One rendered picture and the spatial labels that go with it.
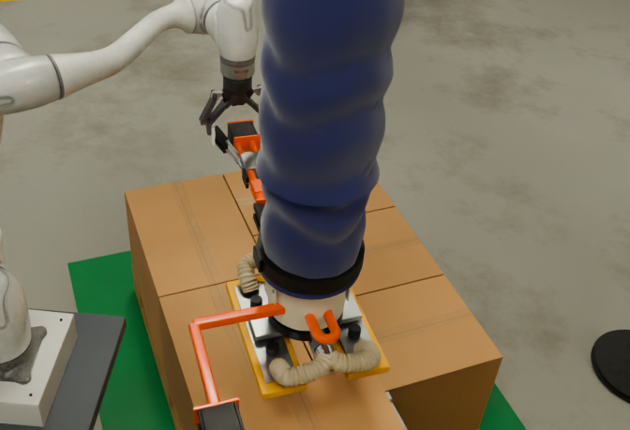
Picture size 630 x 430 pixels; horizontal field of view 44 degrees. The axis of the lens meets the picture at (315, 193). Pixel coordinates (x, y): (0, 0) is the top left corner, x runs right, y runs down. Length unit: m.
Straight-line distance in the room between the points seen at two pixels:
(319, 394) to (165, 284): 0.98
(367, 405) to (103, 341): 0.81
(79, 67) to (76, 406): 0.91
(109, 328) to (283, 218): 0.99
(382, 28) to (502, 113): 3.66
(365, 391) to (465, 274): 1.81
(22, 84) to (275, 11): 0.67
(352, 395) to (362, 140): 0.79
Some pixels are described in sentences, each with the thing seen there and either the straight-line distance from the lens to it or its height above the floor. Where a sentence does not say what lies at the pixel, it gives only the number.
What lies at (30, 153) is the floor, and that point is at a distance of 4.37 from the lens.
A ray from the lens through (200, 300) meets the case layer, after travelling 2.69.
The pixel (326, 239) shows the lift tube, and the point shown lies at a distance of 1.49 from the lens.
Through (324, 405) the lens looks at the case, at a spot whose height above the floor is 0.95.
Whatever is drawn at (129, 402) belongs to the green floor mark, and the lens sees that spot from 3.12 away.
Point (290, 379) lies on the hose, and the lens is 1.63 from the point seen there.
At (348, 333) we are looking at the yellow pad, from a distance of 1.78.
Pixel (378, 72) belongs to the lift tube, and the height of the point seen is 1.86.
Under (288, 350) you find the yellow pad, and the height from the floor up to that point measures 1.16.
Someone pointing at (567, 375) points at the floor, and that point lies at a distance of 3.43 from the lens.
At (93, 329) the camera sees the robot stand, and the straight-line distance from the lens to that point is 2.37.
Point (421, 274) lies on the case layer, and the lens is 2.85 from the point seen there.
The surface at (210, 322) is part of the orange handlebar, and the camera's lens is 1.64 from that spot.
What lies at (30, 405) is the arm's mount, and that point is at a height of 0.84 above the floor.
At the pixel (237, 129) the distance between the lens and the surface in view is 2.15.
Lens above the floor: 2.50
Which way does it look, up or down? 39 degrees down
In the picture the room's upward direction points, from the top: 5 degrees clockwise
